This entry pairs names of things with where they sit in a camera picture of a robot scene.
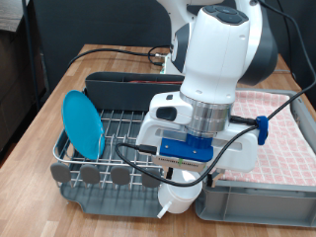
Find white mug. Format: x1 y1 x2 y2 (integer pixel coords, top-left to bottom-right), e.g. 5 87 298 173
156 169 203 220

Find grey plastic drain tray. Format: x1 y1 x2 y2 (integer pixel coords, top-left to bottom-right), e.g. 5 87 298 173
52 92 167 219

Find pink checked cloth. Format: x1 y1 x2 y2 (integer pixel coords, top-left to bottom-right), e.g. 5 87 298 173
220 90 316 187

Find blue cable clip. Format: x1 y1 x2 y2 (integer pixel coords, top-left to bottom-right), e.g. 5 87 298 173
255 115 270 146

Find grey plastic crate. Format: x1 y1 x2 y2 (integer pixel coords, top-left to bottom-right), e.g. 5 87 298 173
194 88 316 228

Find dark grey cutlery holder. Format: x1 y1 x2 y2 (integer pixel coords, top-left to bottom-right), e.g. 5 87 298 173
84 71 186 113

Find metal wire dish rack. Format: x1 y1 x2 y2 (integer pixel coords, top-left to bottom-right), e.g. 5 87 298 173
49 88 167 194

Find blue plate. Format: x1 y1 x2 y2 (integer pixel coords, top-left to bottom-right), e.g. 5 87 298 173
61 90 107 161

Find dark metal pole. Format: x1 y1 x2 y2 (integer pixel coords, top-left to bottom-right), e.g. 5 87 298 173
21 0 42 112

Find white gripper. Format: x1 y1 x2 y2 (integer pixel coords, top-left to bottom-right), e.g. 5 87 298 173
135 91 260 190

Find thick black cable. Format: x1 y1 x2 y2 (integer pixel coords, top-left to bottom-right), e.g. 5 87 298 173
67 44 172 68

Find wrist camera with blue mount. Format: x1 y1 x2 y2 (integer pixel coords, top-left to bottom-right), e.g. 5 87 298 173
151 131 215 173

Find black camera cable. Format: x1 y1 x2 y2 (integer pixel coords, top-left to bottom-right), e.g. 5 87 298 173
114 0 316 189

